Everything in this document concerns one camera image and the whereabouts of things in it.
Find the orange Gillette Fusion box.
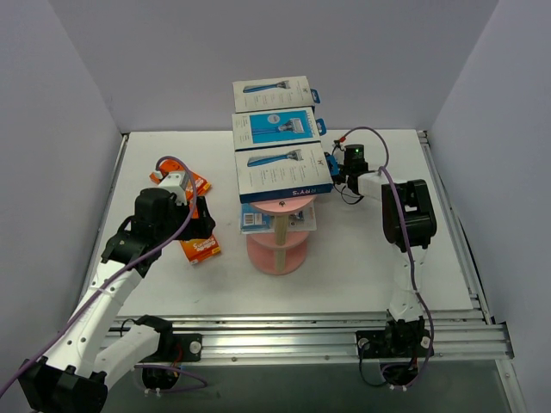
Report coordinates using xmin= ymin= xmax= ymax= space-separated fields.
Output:
xmin=180 ymin=234 xmax=221 ymax=265

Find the blister razor pack blue card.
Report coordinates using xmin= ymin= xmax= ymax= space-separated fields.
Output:
xmin=240 ymin=204 xmax=274 ymax=235

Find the clear blister razor pack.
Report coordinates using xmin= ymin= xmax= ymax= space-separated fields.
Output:
xmin=288 ymin=206 xmax=317 ymax=231

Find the blue Harry's razor box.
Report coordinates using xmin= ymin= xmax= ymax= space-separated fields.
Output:
xmin=232 ymin=107 xmax=327 ymax=151
xmin=232 ymin=76 xmax=320 ymax=113

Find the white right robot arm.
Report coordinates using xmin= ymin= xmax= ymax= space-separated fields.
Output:
xmin=332 ymin=141 xmax=437 ymax=358

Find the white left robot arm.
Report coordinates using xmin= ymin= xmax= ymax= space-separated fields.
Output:
xmin=17 ymin=188 xmax=215 ymax=412

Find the pink three-tier wooden shelf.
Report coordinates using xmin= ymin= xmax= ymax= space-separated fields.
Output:
xmin=246 ymin=195 xmax=316 ymax=275

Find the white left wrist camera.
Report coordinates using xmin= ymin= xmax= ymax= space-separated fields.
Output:
xmin=158 ymin=170 xmax=189 ymax=205

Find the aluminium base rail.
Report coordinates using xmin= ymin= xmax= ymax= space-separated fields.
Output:
xmin=49 ymin=316 xmax=516 ymax=367

